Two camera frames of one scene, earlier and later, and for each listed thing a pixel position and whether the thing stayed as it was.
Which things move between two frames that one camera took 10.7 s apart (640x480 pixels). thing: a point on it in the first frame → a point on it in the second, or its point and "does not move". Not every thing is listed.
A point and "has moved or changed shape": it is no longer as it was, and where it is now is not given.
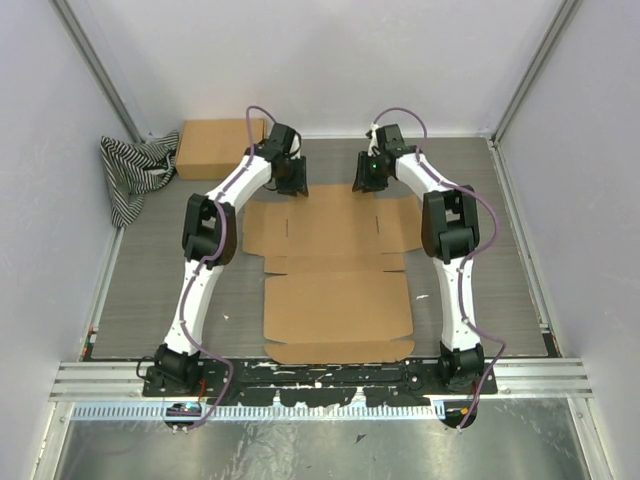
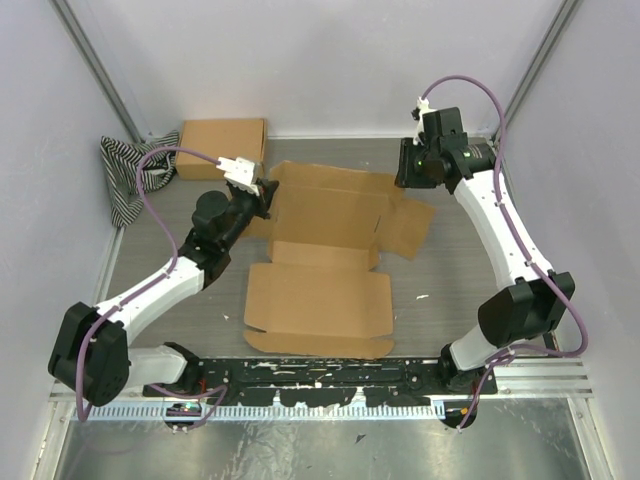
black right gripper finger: (367, 176) → (411, 171)
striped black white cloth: (134, 169) does not move
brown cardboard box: (331, 293) has moved or changed shape
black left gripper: (299, 182) → (266, 188)
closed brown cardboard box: (210, 148) does not move
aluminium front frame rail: (515, 381) does not move
